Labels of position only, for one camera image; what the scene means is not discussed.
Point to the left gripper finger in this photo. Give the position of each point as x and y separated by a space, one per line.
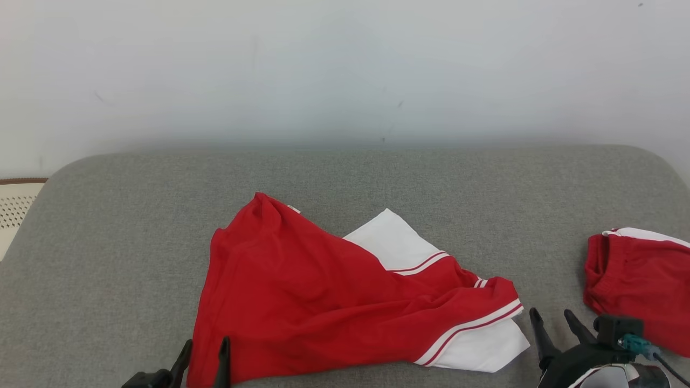
222 366
182 364

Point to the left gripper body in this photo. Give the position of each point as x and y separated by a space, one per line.
148 380

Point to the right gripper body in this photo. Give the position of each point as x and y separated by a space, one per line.
577 361

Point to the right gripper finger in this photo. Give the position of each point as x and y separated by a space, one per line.
579 328
542 339

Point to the red shorts with white stripes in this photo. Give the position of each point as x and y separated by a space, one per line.
641 285

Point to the red jersey with white sleeves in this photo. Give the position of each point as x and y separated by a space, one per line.
302 302

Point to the cream perforated laundry basket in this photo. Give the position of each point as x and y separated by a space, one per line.
16 215

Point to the teal right camera connector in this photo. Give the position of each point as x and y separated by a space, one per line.
636 345

